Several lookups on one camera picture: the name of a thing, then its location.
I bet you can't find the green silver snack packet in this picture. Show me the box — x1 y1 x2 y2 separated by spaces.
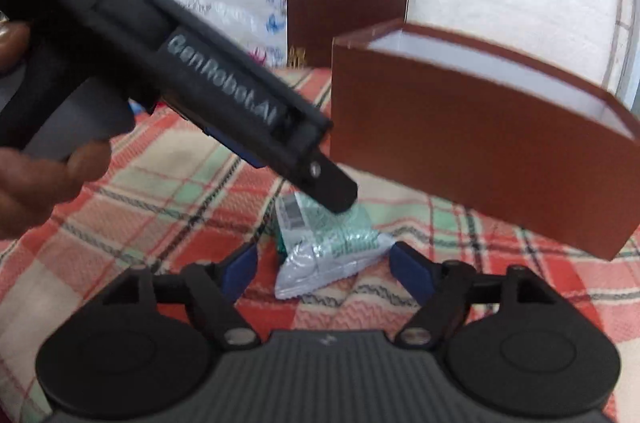
274 192 395 299

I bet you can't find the person's left hand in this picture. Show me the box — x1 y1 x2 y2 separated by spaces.
0 20 113 240

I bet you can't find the red plaid bed sheet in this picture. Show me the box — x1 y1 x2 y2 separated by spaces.
0 64 640 423

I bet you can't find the brown cardboard storage box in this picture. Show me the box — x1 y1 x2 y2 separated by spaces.
331 21 639 259

